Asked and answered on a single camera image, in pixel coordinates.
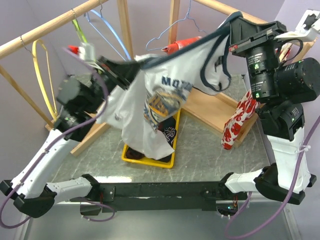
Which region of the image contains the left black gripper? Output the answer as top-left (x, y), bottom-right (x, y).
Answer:
top-left (84, 55), bottom-right (145, 114)

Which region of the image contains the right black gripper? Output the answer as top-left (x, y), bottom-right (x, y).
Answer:
top-left (228, 13), bottom-right (289, 100)

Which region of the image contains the white graphic tank top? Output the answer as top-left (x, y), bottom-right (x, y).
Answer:
top-left (97, 11), bottom-right (242, 160)

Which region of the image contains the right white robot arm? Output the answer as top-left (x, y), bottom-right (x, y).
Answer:
top-left (227, 16), bottom-right (320, 205)

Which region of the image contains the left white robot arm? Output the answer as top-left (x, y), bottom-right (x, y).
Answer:
top-left (0, 56), bottom-right (145, 218)

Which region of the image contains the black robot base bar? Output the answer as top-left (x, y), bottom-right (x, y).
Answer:
top-left (86, 181), bottom-right (247, 212)

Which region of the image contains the blue plastic hanger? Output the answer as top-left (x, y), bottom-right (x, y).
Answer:
top-left (84, 9), bottom-right (132, 60)

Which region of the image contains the green hanger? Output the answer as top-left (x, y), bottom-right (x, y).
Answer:
top-left (72, 19), bottom-right (88, 43)

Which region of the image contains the yellow hanger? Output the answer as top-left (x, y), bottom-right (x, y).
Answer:
top-left (31, 38), bottom-right (59, 121)

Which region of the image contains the orange tie-dye garment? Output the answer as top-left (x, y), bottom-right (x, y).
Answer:
top-left (161, 36), bottom-right (202, 55)

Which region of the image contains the red floral white garment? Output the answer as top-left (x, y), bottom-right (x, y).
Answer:
top-left (221, 42), bottom-right (293, 150)

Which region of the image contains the right wooden clothes rack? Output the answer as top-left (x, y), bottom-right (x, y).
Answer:
top-left (175, 0), bottom-right (318, 148)

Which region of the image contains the wooden clothes rack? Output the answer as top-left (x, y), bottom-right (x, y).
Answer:
top-left (175, 0), bottom-right (318, 148)
top-left (0, 0), bottom-right (134, 157)

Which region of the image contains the left wooden clothes rack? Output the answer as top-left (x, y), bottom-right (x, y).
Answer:
top-left (0, 0), bottom-right (134, 157)

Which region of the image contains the yellow plastic bin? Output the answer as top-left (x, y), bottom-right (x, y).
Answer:
top-left (121, 110), bottom-right (181, 169)

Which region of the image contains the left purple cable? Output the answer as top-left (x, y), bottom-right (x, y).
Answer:
top-left (0, 47), bottom-right (110, 230)

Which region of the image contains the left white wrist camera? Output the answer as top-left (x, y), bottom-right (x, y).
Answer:
top-left (68, 42), bottom-right (96, 62)

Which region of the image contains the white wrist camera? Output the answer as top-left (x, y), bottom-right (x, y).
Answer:
top-left (68, 42), bottom-right (96, 62)
top-left (275, 9), bottom-right (320, 42)

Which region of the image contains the blue wire hanger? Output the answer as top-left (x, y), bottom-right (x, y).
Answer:
top-left (145, 0), bottom-right (209, 52)

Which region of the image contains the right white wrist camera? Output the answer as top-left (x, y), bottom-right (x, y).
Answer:
top-left (275, 9), bottom-right (320, 42)

